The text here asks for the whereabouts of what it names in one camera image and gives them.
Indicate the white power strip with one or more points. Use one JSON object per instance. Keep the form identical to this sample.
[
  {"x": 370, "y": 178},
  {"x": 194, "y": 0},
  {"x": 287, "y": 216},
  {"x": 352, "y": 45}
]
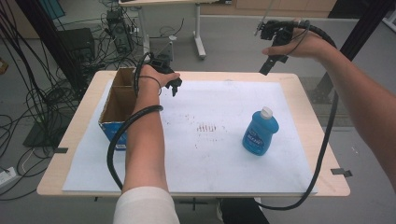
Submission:
[{"x": 7, "y": 176}]

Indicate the blue bottle with white cap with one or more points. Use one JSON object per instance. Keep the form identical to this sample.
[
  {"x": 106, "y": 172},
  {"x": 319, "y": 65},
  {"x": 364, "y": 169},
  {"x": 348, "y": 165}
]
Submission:
[{"x": 260, "y": 133}]

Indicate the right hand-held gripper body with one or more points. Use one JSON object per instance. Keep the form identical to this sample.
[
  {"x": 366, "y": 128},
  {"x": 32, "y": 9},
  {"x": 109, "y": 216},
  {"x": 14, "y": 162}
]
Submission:
[{"x": 281, "y": 32}]

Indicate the person's dark trouser leg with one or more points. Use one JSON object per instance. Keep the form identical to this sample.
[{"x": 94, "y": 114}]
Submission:
[{"x": 243, "y": 213}]

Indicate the thin black wrist loop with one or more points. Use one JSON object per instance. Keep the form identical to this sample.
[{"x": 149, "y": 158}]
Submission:
[{"x": 155, "y": 80}]

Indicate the dark grey floor mat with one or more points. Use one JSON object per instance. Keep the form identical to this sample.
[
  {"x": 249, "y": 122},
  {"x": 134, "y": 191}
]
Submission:
[{"x": 323, "y": 109}]

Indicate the blue cardboard box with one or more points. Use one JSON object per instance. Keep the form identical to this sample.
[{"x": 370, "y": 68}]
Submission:
[{"x": 120, "y": 102}]

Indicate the teal panel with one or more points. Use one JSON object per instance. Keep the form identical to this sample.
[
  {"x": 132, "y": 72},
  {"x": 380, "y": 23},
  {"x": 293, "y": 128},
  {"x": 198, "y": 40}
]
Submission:
[{"x": 53, "y": 7}]

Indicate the black case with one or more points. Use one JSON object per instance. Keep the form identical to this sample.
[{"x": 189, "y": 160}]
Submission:
[{"x": 76, "y": 43}]

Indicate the white paper sheet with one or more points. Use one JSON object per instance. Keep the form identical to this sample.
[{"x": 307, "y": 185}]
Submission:
[{"x": 218, "y": 168}]

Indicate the black metal post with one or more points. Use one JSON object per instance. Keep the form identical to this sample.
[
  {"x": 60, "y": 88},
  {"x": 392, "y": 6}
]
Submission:
[
  {"x": 46, "y": 37},
  {"x": 361, "y": 31}
]

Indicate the person's right hand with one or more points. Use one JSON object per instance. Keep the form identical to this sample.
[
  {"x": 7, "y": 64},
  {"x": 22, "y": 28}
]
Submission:
[{"x": 306, "y": 46}]

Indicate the person's left hand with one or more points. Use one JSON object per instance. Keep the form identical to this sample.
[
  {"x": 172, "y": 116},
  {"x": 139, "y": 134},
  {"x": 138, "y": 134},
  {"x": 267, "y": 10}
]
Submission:
[{"x": 151, "y": 79}]

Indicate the wooden cabinet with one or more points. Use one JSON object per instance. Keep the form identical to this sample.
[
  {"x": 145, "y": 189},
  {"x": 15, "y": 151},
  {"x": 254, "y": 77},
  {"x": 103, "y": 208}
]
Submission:
[{"x": 267, "y": 7}]

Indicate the white desk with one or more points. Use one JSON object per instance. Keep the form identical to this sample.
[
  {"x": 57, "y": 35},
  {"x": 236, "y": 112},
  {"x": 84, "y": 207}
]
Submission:
[{"x": 199, "y": 31}]

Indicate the grey tape piece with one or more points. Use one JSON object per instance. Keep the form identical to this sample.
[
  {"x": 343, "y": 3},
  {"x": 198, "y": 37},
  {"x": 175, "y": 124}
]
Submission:
[
  {"x": 341, "y": 172},
  {"x": 60, "y": 150}
]

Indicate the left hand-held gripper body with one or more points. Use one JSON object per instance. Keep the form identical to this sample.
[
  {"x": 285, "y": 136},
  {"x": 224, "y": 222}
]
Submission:
[{"x": 162, "y": 64}]

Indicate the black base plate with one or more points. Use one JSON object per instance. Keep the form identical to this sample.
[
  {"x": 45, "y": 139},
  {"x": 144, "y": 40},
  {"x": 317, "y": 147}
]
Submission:
[{"x": 40, "y": 137}]

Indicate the black computer tower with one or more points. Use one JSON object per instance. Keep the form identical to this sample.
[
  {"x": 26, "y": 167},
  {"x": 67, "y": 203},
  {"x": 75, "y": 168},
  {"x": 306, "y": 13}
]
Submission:
[{"x": 120, "y": 31}]

